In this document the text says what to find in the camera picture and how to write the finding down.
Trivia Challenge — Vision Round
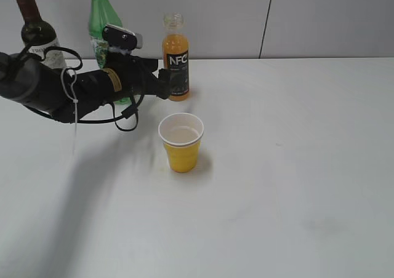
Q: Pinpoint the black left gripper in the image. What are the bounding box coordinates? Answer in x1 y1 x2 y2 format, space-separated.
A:
106 52 172 103

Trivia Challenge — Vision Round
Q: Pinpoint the NFC orange juice bottle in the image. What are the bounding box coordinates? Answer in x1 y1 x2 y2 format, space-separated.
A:
162 12 190 101

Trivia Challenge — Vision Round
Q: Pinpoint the yellow paper cup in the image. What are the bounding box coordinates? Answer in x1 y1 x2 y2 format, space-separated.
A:
158 113 204 173

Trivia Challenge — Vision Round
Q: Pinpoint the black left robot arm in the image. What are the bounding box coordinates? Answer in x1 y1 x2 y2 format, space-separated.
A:
1 52 173 123

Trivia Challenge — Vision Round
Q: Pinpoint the green plastic soda bottle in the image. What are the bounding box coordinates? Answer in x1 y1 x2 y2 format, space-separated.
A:
87 0 132 105

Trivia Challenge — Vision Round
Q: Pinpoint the white zip tie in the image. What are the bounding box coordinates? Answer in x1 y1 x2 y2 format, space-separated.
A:
60 66 79 154

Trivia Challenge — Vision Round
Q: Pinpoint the dark red wine bottle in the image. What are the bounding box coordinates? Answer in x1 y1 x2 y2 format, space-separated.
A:
16 0 66 69

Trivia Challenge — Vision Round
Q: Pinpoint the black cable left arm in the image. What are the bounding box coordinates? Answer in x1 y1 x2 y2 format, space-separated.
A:
12 44 145 133

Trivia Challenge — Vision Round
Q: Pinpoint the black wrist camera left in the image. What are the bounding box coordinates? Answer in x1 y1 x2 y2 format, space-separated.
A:
102 24 143 55

